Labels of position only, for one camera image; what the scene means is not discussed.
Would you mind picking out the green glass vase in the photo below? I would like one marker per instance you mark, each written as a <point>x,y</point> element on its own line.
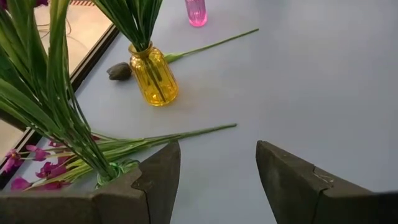
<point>104,180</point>

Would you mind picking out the purple artificial flower bunch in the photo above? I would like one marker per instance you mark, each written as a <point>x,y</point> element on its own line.
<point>59,46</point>
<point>18,62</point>
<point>174,137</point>

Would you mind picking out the blue table mat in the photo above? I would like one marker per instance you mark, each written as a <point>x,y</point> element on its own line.
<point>280,93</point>

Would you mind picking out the blue artificial flower bunch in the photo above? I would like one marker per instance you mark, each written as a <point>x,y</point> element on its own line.
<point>152,15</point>
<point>136,25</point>

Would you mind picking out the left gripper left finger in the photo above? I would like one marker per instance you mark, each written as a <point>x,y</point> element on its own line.
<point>124,205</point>

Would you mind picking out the pink glass vase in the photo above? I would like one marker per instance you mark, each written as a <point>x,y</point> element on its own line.
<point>196,14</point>

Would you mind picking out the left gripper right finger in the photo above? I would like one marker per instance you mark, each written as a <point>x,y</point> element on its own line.
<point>304,202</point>

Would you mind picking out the green grass bunch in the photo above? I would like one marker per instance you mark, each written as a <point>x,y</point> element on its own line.
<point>118,18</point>

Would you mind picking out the yellow glass vase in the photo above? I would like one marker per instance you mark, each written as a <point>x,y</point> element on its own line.
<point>155,84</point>

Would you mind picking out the black artificial tulip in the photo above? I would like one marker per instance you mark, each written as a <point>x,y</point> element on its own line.
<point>119,71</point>

